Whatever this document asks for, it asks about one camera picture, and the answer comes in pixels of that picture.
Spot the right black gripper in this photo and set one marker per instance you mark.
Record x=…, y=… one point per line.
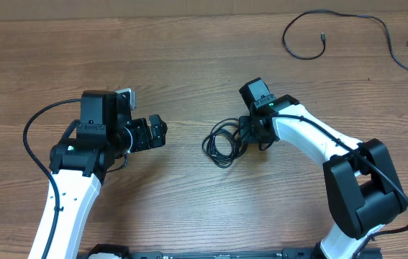
x=245, y=127

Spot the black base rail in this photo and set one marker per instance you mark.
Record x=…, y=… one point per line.
x=120, y=251

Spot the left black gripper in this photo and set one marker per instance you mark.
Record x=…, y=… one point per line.
x=143, y=139

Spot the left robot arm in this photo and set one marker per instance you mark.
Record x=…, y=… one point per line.
x=79, y=162

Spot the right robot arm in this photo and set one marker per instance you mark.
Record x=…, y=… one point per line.
x=364, y=193

